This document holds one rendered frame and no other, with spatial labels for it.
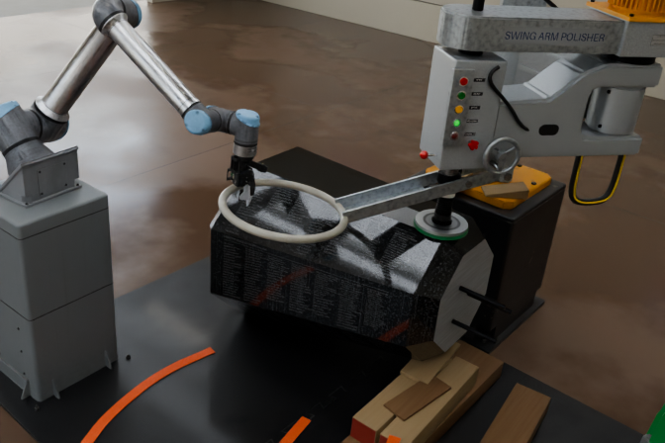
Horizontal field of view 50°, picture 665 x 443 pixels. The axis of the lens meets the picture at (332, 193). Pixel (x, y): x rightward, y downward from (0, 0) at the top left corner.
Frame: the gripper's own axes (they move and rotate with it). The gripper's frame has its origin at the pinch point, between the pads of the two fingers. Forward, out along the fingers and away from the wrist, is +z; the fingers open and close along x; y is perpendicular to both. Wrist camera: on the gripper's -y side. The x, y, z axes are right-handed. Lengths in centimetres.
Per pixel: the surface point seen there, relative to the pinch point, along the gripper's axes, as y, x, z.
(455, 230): -55, 64, -2
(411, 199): -38, 52, -14
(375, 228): -41, 36, 7
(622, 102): -103, 93, -58
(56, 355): 61, -37, 74
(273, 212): -25.2, -9.6, 15.6
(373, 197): -34, 37, -9
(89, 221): 45, -41, 17
